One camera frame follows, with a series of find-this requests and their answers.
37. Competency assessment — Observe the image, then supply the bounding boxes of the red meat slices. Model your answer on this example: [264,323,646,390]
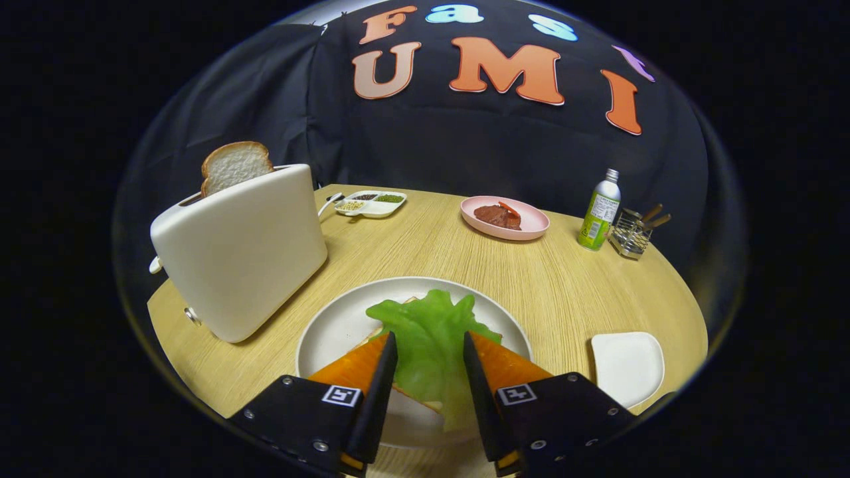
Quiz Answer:
[473,201,523,231]

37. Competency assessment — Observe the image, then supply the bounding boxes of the metal wire cutlery basket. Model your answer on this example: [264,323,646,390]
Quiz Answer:
[608,208,655,260]

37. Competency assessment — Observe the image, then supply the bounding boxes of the black backdrop cloth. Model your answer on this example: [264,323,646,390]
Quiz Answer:
[113,0,739,319]

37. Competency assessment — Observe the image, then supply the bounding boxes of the white divided condiment tray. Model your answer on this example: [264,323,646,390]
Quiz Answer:
[333,190,408,219]

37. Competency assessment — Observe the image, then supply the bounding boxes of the white toaster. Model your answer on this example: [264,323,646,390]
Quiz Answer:
[149,163,329,344]

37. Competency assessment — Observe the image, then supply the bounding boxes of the pink plate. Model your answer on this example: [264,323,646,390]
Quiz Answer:
[460,195,551,241]

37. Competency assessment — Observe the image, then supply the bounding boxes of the round white plate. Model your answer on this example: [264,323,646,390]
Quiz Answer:
[296,276,533,449]

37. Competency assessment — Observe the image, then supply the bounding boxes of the toasted bread slice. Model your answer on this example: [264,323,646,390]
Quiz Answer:
[201,141,274,198]

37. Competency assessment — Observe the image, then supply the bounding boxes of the silver bottle with green label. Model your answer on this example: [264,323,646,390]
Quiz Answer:
[577,168,622,252]

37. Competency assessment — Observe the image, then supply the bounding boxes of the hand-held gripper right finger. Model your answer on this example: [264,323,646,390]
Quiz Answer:
[463,331,637,478]

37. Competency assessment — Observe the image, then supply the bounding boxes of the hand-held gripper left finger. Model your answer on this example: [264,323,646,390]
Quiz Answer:
[228,331,399,478]

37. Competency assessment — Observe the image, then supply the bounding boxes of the green lettuce leaf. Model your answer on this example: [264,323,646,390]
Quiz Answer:
[366,289,503,432]

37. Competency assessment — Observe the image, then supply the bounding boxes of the small square white plate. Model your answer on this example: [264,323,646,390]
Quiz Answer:
[591,331,665,410]

